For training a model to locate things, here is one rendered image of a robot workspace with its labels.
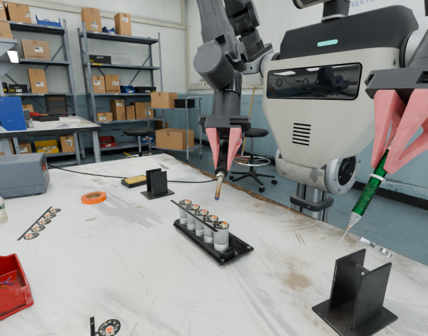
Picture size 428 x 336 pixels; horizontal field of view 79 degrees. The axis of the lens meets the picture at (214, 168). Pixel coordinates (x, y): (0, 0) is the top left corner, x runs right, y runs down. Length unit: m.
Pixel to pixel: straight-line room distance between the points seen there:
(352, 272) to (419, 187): 2.67
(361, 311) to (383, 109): 0.22
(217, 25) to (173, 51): 5.02
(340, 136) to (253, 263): 0.43
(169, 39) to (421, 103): 5.43
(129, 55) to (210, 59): 4.80
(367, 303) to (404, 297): 0.10
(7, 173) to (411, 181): 2.95
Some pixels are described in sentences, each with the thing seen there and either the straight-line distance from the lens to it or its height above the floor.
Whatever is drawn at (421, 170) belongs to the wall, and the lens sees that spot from 2.99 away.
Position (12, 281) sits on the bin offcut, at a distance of 0.50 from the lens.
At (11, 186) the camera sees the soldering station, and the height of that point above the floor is 0.79.
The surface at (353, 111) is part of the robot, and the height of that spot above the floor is 0.97.
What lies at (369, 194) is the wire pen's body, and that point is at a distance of 0.30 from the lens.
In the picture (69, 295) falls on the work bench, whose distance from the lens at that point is 0.44.
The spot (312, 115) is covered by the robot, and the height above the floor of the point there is 0.95.
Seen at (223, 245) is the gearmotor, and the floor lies 0.78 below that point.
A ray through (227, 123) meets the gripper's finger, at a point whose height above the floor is 0.96.
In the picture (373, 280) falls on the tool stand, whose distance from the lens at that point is 0.36.
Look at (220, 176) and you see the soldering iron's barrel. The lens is 0.48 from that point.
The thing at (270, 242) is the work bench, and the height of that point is 0.75.
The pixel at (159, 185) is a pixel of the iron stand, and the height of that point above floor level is 0.78.
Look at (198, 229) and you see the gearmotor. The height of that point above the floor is 0.78.
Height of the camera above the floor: 1.01
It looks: 16 degrees down
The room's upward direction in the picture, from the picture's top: straight up
